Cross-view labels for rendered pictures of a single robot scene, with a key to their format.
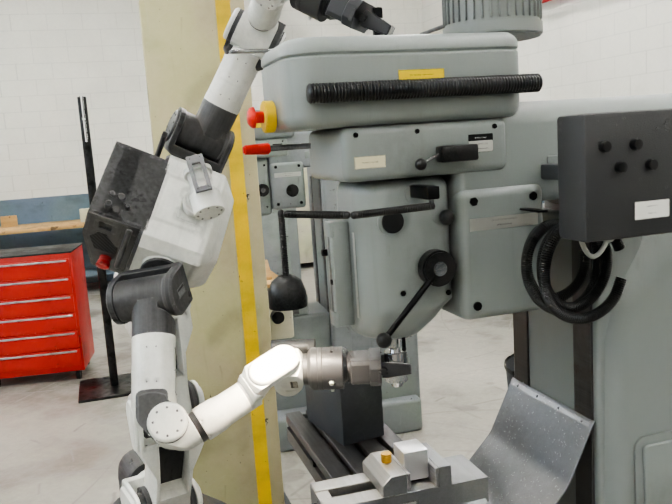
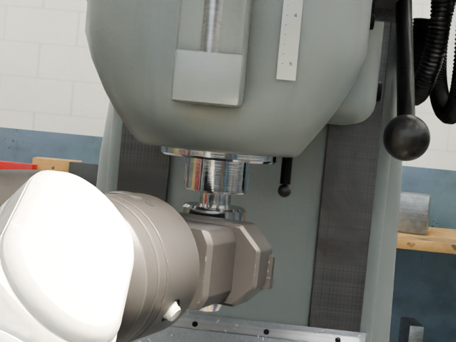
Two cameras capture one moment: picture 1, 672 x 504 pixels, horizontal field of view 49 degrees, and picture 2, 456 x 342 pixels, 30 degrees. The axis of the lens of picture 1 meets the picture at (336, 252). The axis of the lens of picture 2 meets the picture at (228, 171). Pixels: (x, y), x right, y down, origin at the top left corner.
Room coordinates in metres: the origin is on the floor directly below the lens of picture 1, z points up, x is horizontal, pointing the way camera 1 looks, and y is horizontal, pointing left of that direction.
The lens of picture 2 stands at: (1.25, 0.47, 1.33)
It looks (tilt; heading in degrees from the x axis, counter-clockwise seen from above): 3 degrees down; 291
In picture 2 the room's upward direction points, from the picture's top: 5 degrees clockwise
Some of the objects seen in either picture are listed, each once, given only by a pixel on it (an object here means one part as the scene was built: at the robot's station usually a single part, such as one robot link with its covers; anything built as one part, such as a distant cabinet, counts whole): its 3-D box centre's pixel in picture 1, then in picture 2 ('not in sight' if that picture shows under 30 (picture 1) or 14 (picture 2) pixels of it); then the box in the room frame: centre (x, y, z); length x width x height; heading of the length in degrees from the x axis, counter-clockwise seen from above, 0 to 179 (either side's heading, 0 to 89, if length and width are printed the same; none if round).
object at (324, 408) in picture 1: (342, 391); not in sight; (1.89, 0.01, 1.04); 0.22 x 0.12 x 0.20; 26
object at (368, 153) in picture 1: (404, 149); not in sight; (1.50, -0.15, 1.68); 0.34 x 0.24 x 0.10; 107
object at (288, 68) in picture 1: (387, 84); not in sight; (1.49, -0.12, 1.81); 0.47 x 0.26 x 0.16; 107
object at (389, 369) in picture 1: (396, 370); not in sight; (1.46, -0.11, 1.24); 0.06 x 0.02 x 0.03; 88
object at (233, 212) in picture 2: (395, 352); (214, 212); (1.49, -0.11, 1.26); 0.05 x 0.05 x 0.01
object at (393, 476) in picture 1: (385, 472); not in sight; (1.42, -0.07, 1.03); 0.12 x 0.06 x 0.04; 16
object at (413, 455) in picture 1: (411, 459); not in sight; (1.44, -0.13, 1.05); 0.06 x 0.05 x 0.06; 16
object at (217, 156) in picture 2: not in sight; (219, 153); (1.49, -0.11, 1.31); 0.09 x 0.09 x 0.01
